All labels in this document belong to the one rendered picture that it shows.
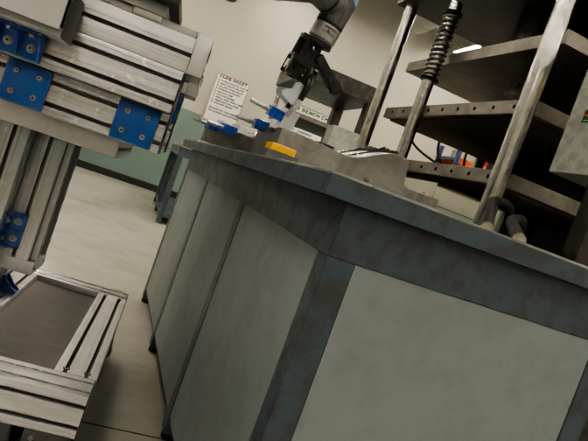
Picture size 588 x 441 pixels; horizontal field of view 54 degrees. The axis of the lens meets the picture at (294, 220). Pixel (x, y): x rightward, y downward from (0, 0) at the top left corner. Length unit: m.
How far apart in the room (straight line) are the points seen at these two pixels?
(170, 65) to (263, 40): 7.83
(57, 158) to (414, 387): 0.99
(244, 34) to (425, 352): 8.20
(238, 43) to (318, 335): 8.19
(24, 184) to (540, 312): 1.18
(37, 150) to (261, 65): 7.61
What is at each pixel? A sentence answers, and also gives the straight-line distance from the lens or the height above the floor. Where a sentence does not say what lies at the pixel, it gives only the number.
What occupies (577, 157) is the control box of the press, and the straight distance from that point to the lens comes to 1.93.
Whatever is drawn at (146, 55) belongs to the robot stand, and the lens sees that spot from 1.28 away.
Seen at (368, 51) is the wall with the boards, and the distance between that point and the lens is 9.52.
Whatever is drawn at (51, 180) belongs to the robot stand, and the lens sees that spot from 1.55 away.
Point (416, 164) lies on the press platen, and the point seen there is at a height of 1.02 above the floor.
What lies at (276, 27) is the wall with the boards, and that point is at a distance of 9.15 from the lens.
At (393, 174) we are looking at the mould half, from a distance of 1.62.
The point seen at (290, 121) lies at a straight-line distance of 1.56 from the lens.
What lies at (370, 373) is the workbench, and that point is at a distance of 1.02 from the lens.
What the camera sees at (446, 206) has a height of 0.89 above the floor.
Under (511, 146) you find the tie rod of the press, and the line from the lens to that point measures 1.97.
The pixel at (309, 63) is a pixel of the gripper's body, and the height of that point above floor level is 1.07.
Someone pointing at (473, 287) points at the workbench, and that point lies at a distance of 1.06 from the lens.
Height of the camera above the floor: 0.76
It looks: 3 degrees down
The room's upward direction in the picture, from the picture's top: 20 degrees clockwise
